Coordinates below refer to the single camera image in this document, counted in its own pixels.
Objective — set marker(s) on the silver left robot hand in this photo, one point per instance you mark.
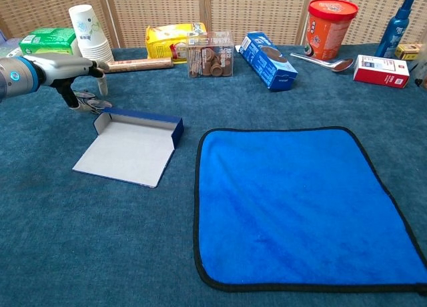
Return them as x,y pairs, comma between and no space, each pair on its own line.
63,65

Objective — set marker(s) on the blue folding glasses case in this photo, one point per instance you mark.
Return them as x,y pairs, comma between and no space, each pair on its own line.
130,150

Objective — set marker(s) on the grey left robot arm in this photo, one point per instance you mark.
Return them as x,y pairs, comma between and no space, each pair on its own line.
16,76

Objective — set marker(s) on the green tissue box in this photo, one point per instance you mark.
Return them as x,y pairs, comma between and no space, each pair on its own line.
46,41

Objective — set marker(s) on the stack of white paper cups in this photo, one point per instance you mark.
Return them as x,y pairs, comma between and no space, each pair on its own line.
88,30

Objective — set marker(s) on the pastel tissue multipack box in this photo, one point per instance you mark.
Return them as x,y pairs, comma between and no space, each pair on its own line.
16,52

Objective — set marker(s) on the large blue white tissue pack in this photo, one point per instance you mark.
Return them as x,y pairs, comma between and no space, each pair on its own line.
6,45

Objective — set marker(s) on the wooden rolling pin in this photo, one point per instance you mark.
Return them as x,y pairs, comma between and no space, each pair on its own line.
143,65

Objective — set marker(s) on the yellow cracker box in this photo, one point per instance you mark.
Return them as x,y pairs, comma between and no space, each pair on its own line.
166,40

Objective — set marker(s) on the clear box of brown cookies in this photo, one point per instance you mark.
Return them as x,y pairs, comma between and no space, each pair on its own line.
210,58

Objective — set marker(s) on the teal table mat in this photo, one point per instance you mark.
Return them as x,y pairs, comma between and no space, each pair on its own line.
100,237

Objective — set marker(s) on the woven folding screen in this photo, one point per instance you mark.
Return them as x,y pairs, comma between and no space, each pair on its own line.
253,13

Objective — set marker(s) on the blue sandwich cookie box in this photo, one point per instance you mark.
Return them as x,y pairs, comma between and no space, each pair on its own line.
267,63

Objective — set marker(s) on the orange instant noodle tub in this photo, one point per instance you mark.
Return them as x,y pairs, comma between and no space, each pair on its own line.
328,30

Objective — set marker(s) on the blue cloth with black edge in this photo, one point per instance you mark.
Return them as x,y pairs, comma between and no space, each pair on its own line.
293,203

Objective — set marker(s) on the metal spoon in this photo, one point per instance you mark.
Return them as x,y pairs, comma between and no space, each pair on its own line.
342,66

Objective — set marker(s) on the small red white box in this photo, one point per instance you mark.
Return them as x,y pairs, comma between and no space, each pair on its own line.
380,71

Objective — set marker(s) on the blue spray bottle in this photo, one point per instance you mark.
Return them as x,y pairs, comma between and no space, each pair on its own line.
395,33

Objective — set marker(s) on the small yellow brown box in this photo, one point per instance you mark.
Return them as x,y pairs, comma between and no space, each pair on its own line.
408,51

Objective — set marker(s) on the clear bag of cookies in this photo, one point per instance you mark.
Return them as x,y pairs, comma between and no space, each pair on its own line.
422,75

